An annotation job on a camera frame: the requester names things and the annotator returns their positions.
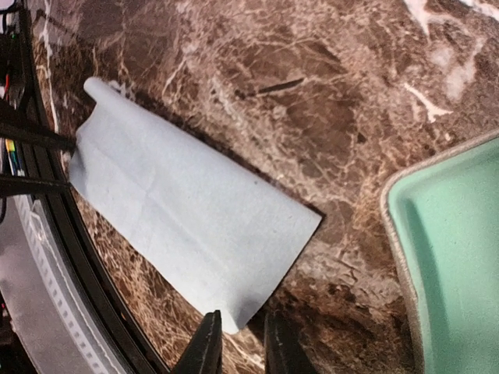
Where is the black front table rail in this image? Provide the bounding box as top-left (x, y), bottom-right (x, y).
top-left (19, 5), bottom-right (170, 373)

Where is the white slotted cable duct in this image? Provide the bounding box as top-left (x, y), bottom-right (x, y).
top-left (13, 196), bottom-right (132, 373)

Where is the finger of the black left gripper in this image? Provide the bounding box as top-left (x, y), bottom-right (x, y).
top-left (1, 122), bottom-right (76, 152)
top-left (0, 175), bottom-right (70, 199)

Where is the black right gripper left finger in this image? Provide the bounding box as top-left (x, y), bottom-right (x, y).
top-left (171, 310), bottom-right (222, 374)

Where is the light blue cleaning cloth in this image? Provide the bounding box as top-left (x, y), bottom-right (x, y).
top-left (69, 77), bottom-right (321, 334)

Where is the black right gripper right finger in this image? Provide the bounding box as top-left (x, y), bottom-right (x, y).
top-left (264, 312), bottom-right (308, 373)

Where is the grey case teal lining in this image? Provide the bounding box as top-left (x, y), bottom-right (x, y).
top-left (380, 131), bottom-right (498, 373)

